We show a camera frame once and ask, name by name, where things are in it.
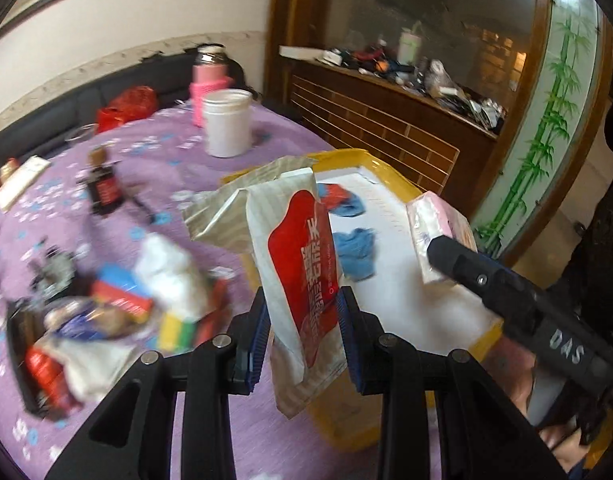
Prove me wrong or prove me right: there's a pink bottle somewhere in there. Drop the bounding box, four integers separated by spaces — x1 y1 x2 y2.
189 45 234 128

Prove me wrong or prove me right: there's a black sofa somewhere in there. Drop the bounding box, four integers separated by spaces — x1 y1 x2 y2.
0 50 307 171

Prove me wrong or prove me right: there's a clutter of small items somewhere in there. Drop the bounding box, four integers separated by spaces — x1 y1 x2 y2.
279 25 507 133

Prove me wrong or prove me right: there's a clear plastic cup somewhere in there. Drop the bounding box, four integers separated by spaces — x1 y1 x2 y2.
64 122 100 146

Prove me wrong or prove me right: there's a bamboo painted panel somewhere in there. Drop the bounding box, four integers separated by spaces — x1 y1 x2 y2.
469 0 607 256

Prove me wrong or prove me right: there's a person's right hand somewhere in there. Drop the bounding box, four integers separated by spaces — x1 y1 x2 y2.
484 335 592 468

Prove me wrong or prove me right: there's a black pen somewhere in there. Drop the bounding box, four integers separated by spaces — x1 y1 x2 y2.
126 195 160 223

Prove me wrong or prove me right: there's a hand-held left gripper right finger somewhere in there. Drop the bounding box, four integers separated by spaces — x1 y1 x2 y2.
337 285 570 480

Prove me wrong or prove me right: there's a pink tissue pack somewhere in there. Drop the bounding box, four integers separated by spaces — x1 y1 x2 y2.
407 192 475 286

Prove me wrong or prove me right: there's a red packet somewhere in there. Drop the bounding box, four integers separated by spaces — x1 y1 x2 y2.
24 345 72 411

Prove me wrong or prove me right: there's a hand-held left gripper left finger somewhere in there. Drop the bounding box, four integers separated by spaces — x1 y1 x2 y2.
44 287 272 480

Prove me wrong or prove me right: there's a black plastic bag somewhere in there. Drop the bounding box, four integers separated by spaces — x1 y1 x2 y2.
4 297 82 418

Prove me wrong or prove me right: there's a clear bag of blue packets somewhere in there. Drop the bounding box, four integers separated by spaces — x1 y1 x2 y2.
44 297 157 341

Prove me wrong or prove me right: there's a dark bottle with red label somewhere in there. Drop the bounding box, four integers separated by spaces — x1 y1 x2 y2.
84 147 124 217

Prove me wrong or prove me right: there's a wooden cabinet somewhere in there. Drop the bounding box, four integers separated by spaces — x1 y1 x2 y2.
264 0 613 261

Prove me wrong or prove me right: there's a beige striped packet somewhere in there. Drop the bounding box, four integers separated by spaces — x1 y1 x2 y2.
181 155 317 256

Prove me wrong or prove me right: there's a white tumbler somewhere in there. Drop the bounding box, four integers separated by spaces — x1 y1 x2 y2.
397 22 427 66

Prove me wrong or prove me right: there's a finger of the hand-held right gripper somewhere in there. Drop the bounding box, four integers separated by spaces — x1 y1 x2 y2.
427 235 533 327

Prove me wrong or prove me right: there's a red bag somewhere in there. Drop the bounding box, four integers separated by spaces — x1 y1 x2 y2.
96 86 160 133

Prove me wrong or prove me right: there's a white flat box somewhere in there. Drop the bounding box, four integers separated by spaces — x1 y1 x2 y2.
279 45 327 63

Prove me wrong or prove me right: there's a purple floral tablecloth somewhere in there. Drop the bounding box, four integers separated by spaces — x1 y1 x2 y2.
0 102 442 480

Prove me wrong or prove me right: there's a red and white wipes pack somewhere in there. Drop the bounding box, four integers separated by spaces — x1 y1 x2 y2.
245 167 350 421

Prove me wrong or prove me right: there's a yellow tray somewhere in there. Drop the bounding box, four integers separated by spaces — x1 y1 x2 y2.
220 149 505 453

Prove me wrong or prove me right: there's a white jar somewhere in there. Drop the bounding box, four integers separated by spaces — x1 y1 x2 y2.
201 89 252 158

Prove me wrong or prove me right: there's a white cloth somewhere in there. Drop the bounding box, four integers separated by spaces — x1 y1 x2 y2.
39 332 132 403

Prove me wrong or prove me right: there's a yellow and green sponge pack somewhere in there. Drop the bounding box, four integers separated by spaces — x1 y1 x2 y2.
156 280 232 353

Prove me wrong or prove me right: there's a blue towel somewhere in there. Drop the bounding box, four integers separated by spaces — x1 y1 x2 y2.
334 227 377 281
317 184 367 218

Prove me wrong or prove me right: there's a beige booklet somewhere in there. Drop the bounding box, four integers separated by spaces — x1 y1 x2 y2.
0 155 52 211

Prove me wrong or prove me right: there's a person's black jacket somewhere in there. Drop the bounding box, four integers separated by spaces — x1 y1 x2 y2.
547 100 613 480

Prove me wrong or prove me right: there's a grey electric motor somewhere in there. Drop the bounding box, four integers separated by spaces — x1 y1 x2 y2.
29 247 80 296

